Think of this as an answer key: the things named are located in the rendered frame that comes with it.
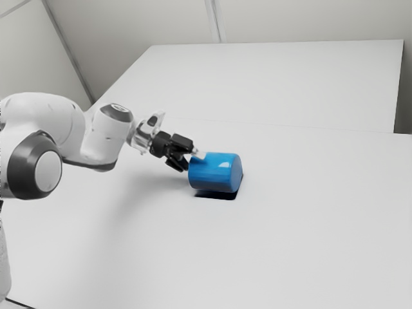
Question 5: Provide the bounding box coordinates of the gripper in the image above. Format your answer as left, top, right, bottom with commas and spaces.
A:
149, 130, 207, 173

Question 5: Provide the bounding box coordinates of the blue mug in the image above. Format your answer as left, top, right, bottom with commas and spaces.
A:
187, 152, 243, 194

